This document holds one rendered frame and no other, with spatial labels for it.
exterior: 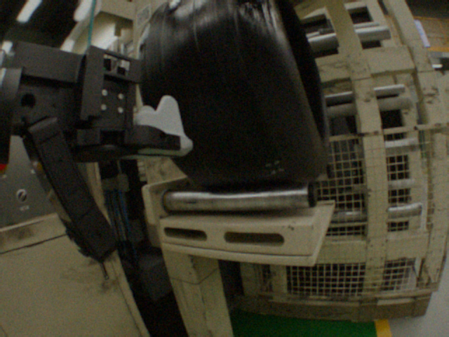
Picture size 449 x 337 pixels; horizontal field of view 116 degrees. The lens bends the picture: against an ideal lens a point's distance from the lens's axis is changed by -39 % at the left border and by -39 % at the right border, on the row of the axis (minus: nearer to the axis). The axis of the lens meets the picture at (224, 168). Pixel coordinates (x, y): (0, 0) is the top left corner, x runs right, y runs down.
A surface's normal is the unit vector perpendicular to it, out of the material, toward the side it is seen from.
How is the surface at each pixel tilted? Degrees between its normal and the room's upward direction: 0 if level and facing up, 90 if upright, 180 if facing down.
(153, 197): 90
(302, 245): 90
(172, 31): 85
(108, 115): 90
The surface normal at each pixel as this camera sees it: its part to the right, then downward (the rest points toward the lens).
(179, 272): -0.53, 0.13
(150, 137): 0.79, -0.11
